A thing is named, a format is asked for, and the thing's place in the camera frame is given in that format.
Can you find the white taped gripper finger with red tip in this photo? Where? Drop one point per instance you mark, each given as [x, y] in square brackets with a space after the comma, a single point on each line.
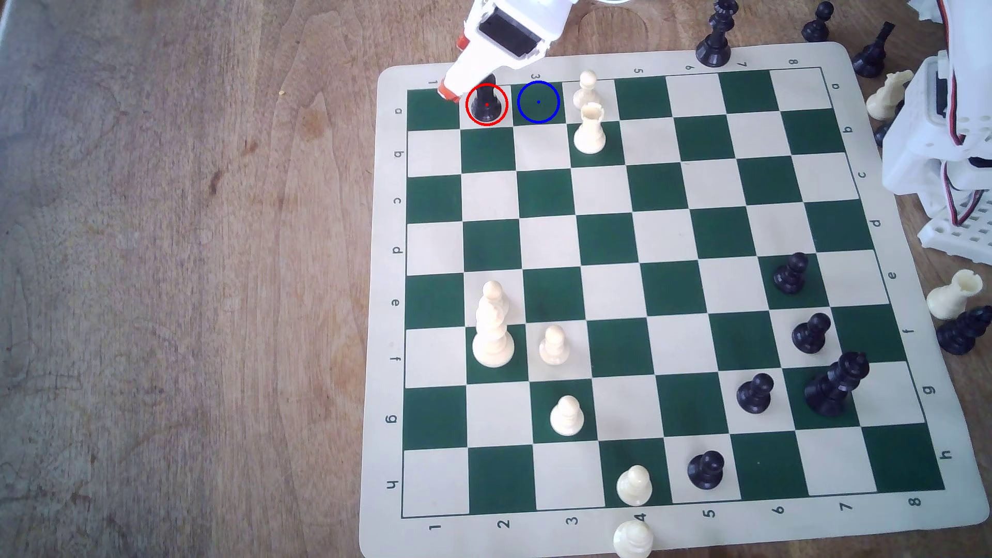
[469, 70]
[463, 43]

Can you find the black chess rook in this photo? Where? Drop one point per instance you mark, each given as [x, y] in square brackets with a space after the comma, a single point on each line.
[487, 105]

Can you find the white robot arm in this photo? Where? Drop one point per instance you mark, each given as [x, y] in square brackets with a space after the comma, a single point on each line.
[914, 147]

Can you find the white chess pawn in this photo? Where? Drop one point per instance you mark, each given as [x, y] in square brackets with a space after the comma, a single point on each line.
[633, 540]
[587, 89]
[566, 418]
[554, 346]
[634, 487]

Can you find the white chess rook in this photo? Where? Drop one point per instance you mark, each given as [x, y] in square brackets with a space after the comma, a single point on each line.
[590, 132]
[953, 294]

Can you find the tall black chess queen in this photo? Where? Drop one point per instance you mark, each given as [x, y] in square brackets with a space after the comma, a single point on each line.
[714, 43]

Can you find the green and white chess mat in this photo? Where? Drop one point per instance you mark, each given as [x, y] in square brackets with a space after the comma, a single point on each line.
[697, 232]

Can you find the black chess pawn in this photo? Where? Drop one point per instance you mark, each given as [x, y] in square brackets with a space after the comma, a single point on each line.
[790, 276]
[754, 394]
[811, 335]
[706, 470]
[817, 25]

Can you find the black chess bishop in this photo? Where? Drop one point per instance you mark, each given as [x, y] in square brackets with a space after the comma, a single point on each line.
[873, 56]

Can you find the black chess piece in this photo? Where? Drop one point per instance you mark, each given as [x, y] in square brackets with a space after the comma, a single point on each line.
[961, 332]
[881, 134]

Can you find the tall black chess king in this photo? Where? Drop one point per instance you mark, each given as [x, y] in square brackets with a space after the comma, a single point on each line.
[831, 387]

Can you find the white knight off board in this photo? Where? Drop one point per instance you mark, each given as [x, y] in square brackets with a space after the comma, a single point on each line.
[887, 97]

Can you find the white perforated base plate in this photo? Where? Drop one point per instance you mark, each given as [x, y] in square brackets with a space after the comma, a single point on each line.
[957, 240]

